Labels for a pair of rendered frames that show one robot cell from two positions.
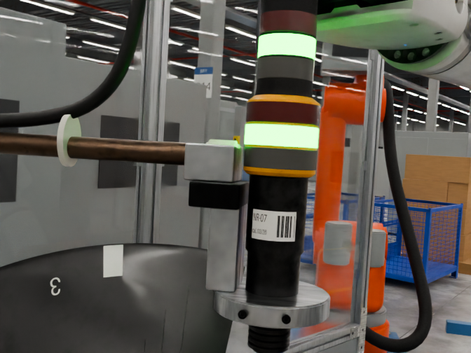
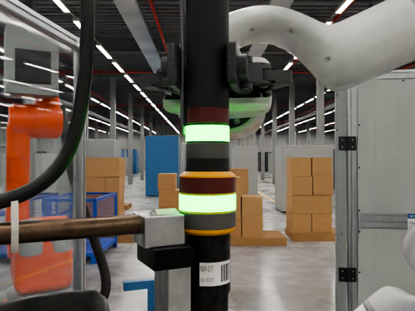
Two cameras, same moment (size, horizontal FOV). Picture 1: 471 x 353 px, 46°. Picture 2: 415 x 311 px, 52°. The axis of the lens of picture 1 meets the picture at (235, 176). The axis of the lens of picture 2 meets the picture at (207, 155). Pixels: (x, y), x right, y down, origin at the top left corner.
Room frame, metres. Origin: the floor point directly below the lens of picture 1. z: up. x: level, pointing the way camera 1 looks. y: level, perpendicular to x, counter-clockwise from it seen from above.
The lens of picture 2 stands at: (0.06, 0.17, 1.58)
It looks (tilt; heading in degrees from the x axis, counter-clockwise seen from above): 0 degrees down; 324
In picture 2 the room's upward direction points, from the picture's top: straight up
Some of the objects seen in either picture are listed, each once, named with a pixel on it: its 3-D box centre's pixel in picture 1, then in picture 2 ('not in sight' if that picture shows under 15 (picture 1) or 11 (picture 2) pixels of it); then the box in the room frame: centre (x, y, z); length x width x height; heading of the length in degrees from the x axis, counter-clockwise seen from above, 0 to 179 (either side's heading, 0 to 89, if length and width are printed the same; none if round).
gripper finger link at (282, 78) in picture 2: not in sight; (255, 82); (0.36, -0.10, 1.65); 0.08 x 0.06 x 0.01; 15
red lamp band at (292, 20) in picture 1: (288, 26); (207, 116); (0.33, -0.03, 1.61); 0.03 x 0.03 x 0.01
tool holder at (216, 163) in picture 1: (258, 228); (196, 275); (0.33, -0.02, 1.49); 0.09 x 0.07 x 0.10; 80
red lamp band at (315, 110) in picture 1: (282, 114); (207, 184); (0.33, -0.03, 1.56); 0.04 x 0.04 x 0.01
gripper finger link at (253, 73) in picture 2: not in sight; (250, 70); (0.32, -0.06, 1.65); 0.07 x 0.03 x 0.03; 135
